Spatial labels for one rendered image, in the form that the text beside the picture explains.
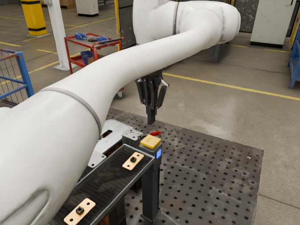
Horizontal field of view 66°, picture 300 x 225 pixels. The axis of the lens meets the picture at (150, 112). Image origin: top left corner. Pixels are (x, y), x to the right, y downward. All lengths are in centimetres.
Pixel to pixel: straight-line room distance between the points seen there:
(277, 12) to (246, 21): 119
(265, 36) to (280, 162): 467
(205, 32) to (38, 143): 43
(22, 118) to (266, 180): 245
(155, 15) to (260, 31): 640
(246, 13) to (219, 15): 716
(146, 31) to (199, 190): 95
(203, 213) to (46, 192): 109
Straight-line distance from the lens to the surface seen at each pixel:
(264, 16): 695
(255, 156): 167
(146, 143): 89
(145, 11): 67
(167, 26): 66
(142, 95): 81
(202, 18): 61
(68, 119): 26
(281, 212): 238
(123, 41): 561
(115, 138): 119
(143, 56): 43
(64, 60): 512
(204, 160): 154
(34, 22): 807
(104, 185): 76
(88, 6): 1120
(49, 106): 27
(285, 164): 284
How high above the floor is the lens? 172
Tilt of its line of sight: 31 degrees down
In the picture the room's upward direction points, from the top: straight up
